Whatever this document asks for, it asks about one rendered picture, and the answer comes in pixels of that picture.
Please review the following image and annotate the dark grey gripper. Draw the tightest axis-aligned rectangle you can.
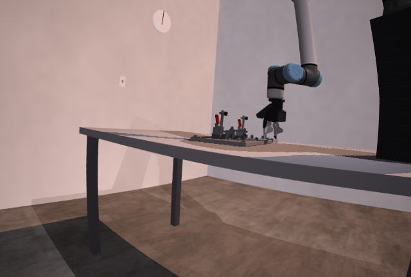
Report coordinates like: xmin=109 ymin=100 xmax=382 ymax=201
xmin=263 ymin=98 xmax=286 ymax=139

